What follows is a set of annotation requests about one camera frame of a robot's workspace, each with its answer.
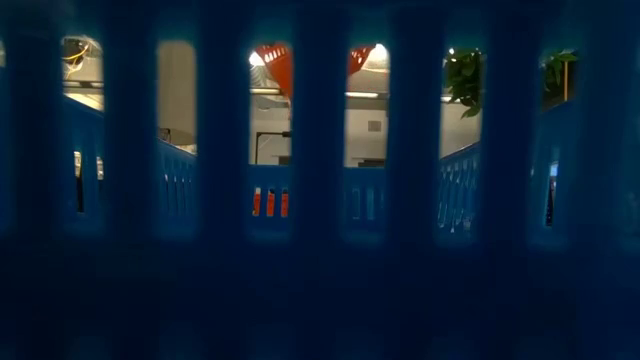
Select blue plastic basket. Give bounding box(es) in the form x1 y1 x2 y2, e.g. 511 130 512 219
0 0 640 360

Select potted green plant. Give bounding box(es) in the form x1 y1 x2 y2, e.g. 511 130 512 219
443 46 580 121

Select yellow ceiling cables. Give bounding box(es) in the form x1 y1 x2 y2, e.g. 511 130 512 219
61 41 93 80

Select orange plastic basket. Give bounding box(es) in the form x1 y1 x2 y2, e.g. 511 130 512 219
253 41 378 102
251 186 291 219

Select black pipe frame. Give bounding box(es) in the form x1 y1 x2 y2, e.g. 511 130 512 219
254 130 293 167

